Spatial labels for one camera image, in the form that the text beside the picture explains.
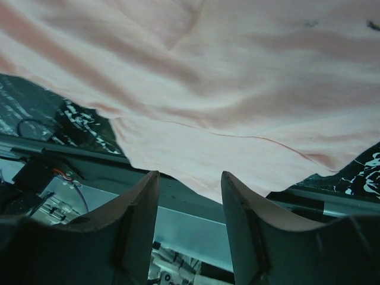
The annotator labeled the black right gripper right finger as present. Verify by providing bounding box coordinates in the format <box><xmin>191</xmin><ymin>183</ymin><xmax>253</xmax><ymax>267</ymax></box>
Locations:
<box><xmin>221</xmin><ymin>172</ymin><xmax>379</xmax><ymax>284</ymax></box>

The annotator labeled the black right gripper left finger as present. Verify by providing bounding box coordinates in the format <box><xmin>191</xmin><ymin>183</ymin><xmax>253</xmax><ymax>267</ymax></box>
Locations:
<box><xmin>1</xmin><ymin>171</ymin><xmax>159</xmax><ymax>284</ymax></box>

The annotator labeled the peach t shirt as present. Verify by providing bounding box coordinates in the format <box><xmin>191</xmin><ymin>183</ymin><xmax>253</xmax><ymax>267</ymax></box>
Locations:
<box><xmin>1</xmin><ymin>1</ymin><xmax>379</xmax><ymax>202</ymax></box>

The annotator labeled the aluminium front rail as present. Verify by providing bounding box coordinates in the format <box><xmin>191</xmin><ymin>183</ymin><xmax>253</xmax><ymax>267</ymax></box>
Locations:
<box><xmin>1</xmin><ymin>135</ymin><xmax>379</xmax><ymax>240</ymax></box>

